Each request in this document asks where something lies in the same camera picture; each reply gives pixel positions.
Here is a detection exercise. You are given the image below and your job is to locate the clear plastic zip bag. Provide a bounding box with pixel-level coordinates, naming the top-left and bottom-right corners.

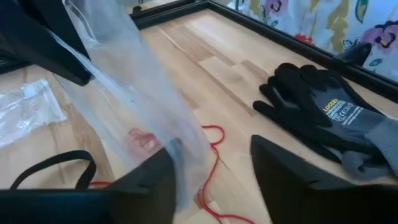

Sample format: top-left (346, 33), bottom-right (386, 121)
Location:
top-left (49, 0), bottom-right (211, 213)
top-left (0, 79), bottom-right (68, 149)

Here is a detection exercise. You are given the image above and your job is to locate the wide black rubber band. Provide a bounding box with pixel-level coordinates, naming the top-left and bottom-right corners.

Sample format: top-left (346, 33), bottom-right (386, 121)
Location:
top-left (10, 150), bottom-right (98, 190)

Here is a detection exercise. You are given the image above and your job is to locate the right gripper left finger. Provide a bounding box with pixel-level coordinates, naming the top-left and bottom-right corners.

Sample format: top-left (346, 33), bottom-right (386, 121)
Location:
top-left (107, 147), bottom-right (178, 224)

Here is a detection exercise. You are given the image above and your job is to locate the red rubber band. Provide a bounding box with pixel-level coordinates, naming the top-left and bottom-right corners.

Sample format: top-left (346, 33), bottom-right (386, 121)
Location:
top-left (196, 124), bottom-right (256, 224)
top-left (89, 180), bottom-right (113, 188)
top-left (127, 127), bottom-right (163, 156)

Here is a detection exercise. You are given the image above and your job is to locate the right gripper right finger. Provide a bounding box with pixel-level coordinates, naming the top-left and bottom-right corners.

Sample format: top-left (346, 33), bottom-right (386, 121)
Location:
top-left (250, 134), bottom-right (353, 224)

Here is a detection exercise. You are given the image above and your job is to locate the dark grey work glove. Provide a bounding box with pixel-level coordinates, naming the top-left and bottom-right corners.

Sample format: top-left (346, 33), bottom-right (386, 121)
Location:
top-left (279, 124), bottom-right (394, 182)

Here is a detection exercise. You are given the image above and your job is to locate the white floral cloth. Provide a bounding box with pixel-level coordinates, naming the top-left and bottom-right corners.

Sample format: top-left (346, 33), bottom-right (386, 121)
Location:
top-left (226, 0), bottom-right (398, 83)

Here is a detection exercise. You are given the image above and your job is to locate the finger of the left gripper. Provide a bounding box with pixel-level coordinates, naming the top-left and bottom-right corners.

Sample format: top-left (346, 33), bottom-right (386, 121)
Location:
top-left (17, 0), bottom-right (91, 60)
top-left (0, 0), bottom-right (95, 87)

